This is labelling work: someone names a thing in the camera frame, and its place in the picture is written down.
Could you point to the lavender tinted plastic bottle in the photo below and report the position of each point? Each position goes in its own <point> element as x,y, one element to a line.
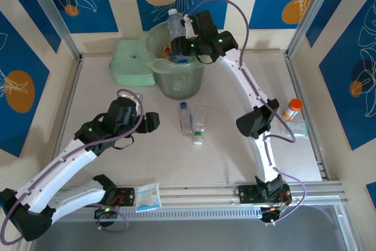
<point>174,26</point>

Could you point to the clear bottle blue red label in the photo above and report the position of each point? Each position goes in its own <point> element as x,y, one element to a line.
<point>185,118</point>

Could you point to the clear bottle green cap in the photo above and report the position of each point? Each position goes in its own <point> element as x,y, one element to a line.
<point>201,121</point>

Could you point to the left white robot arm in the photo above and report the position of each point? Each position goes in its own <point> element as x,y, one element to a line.
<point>58,168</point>

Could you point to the translucent green plastic bucket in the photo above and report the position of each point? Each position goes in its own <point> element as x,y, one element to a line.
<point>176,86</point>

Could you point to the white blue printed packet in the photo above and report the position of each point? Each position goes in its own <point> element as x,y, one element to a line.
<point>148,196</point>

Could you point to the pill bottle orange cap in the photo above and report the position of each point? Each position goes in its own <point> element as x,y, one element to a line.
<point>291,110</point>

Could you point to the clear packet green contents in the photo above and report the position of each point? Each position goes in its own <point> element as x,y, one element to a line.
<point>295,129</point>

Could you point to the grey metal panel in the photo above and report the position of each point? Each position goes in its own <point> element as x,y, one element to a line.
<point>191,236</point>

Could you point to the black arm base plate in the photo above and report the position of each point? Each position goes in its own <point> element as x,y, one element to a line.
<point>127,196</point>
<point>246,193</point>

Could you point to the wide aluminium mounting rail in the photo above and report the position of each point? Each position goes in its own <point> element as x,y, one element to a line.
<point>191,195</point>

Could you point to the aluminium frame post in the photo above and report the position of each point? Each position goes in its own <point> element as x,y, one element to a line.
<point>52,13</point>
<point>315,10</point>

